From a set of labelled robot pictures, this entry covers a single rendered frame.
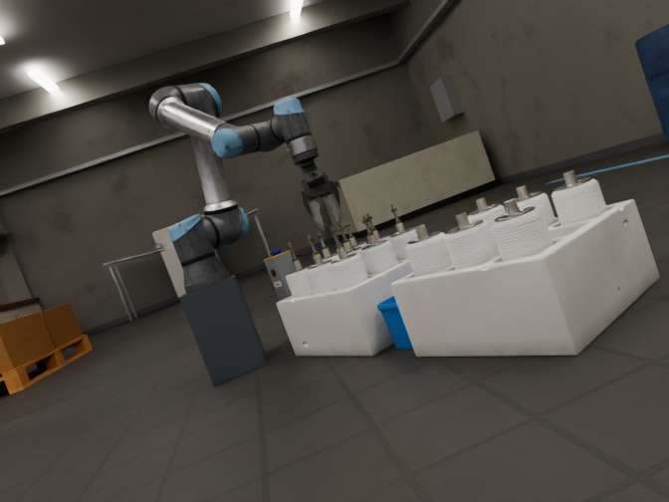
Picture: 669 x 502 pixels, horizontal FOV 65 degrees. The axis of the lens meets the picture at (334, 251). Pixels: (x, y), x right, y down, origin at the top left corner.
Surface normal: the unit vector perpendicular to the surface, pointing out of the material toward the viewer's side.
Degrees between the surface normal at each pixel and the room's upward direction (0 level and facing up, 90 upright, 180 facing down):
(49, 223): 90
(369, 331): 90
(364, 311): 90
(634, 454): 0
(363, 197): 90
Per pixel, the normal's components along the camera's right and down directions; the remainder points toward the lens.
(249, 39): 0.16, 0.00
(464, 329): -0.74, 0.31
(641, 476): -0.35, -0.94
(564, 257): 0.58, -0.17
